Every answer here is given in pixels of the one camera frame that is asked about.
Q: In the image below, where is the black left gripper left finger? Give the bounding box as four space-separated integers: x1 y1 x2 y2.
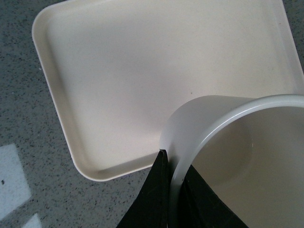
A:
118 150 170 228

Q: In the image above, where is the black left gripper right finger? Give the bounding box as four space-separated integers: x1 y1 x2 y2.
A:
181 166 247 228

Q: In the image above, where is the white smiley mug black handle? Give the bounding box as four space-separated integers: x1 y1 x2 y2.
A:
160 95 304 228

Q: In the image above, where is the cream rectangular plastic tray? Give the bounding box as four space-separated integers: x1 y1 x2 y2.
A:
32 0 304 181

